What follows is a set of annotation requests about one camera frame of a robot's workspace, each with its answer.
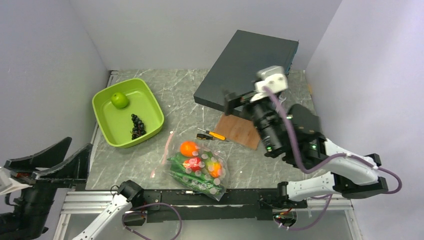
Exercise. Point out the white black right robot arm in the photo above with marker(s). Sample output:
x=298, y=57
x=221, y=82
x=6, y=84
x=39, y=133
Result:
x=351, y=175

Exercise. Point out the black toy grapes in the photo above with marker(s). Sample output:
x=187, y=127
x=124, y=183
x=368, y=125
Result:
x=138, y=129

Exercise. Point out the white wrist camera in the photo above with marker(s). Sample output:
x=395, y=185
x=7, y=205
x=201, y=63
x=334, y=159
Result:
x=13, y=180
x=274, y=78

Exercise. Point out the orange toy fruit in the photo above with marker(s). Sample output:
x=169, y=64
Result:
x=189, y=149

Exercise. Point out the red toy pepper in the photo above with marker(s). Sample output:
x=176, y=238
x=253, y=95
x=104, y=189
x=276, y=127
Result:
x=193, y=164

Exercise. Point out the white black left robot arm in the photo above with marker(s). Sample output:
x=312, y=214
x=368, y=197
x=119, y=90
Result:
x=31, y=208

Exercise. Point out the orange black screwdriver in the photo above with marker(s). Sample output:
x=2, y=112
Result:
x=212, y=134

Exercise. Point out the white green toy bok choy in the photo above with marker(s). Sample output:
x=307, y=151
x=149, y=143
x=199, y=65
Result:
x=176, y=165

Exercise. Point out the green toy cucumber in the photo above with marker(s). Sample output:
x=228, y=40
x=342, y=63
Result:
x=197, y=184

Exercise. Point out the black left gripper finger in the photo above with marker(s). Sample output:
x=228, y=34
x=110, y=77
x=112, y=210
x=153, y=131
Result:
x=46, y=158
x=73, y=169

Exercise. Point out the brown wooden board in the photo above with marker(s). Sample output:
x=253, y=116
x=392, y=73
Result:
x=238, y=130

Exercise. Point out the lime green plastic basket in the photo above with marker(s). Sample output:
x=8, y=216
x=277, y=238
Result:
x=116, y=124

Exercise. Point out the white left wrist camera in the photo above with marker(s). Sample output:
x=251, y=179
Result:
x=13, y=180

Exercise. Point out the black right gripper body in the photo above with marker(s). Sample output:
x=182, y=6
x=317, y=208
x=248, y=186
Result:
x=262, y=110

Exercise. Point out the green toy apple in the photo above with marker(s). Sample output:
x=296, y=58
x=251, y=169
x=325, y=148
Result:
x=119, y=100

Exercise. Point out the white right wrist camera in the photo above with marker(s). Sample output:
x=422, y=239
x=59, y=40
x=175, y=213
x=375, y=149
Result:
x=274, y=78

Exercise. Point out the aluminium frame rail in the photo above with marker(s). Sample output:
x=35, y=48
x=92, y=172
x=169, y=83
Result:
x=331, y=205

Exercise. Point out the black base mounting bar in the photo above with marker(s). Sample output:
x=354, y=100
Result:
x=249, y=203

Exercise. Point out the clear pink zip top bag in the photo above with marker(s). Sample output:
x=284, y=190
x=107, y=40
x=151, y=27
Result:
x=206, y=153

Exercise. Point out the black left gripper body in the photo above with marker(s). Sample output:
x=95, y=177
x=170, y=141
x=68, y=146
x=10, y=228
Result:
x=42, y=193

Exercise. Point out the dark rack server box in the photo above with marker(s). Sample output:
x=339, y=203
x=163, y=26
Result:
x=236, y=68

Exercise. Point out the orange green toy mango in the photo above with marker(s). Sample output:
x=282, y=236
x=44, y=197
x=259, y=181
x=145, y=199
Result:
x=214, y=168

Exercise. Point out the black yellow stubby screwdriver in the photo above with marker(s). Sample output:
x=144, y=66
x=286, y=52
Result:
x=202, y=136

